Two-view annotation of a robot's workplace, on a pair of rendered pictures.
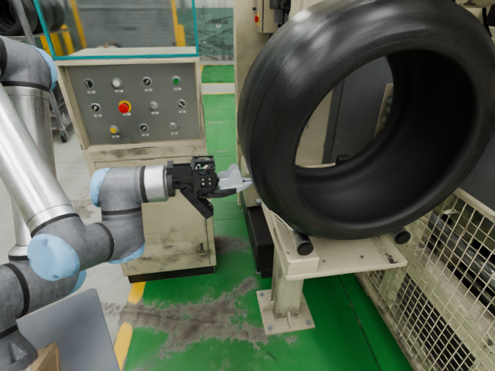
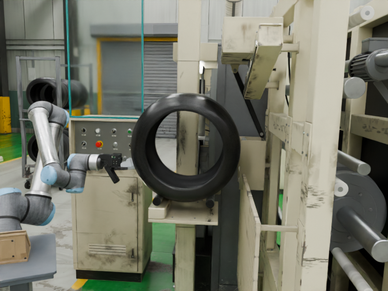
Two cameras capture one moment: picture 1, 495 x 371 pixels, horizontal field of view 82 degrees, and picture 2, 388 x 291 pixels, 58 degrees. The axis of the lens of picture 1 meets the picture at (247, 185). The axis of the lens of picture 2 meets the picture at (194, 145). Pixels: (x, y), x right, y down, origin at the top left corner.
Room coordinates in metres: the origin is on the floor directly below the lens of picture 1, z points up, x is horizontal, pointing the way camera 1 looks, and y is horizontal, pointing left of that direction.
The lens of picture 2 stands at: (-1.14, -0.73, 1.47)
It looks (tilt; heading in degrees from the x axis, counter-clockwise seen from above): 9 degrees down; 13
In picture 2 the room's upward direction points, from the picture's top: 1 degrees clockwise
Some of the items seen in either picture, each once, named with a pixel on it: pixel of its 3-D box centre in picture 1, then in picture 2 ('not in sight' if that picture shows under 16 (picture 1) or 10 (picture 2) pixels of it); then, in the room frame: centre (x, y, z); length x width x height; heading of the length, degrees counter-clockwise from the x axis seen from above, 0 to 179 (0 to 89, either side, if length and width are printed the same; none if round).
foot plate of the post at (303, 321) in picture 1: (284, 307); not in sight; (0.99, -0.21, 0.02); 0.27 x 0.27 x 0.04; 9
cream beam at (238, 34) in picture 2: not in sight; (246, 45); (0.67, -0.58, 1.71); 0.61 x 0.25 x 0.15; 9
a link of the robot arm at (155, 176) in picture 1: (159, 182); (96, 162); (0.60, 0.22, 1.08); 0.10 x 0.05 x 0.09; 9
